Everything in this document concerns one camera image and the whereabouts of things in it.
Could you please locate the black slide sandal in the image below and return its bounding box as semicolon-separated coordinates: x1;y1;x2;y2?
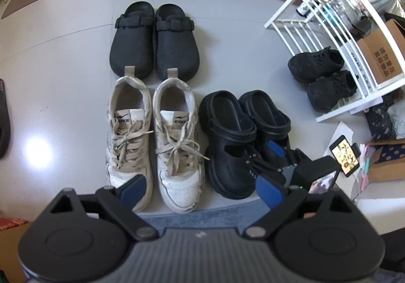
0;79;11;158

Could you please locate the black patterned bag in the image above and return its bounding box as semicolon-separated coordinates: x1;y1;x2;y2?
365;106;399;141

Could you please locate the black strap clog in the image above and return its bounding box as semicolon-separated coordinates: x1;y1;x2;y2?
154;4;200;82
109;2;155;77

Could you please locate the smartphone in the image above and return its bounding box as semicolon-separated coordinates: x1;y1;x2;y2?
329;135;361;178

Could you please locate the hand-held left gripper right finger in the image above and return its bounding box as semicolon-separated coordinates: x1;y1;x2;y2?
242;174;364;242

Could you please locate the large clear water bottle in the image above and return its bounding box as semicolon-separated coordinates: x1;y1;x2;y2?
323;0;371;27

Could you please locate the white metal shoe rack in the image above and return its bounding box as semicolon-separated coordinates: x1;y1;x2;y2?
264;0;405;123

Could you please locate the black chunky platform clog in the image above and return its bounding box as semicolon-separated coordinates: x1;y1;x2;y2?
238;90;292;176
199;90;257;199

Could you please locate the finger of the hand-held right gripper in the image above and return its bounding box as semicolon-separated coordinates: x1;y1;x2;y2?
267;140;298;159
245;153;285;180

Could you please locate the grey blue floor mat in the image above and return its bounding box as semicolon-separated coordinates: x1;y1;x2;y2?
139;197;269;234

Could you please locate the white printed carton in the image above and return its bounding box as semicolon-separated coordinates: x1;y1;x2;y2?
343;41;380;97

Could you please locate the white printed sneaker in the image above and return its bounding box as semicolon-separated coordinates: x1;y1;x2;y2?
153;69;206;214
106;66;154;213

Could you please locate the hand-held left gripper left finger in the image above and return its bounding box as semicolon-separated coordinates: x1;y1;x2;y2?
50;174;159;242

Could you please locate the dotted cardboard box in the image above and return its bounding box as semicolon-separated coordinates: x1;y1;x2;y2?
364;140;405;183

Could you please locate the black mesh sneaker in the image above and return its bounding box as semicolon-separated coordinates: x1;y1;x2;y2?
288;46;345;83
306;70;358;112

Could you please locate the brown cardboard box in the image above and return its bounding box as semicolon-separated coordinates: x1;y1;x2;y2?
357;20;405;84

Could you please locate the dark bottle white label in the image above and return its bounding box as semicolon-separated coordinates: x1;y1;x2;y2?
296;0;330;16

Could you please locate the flat cardboard piece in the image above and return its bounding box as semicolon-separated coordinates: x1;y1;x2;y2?
0;216;30;283

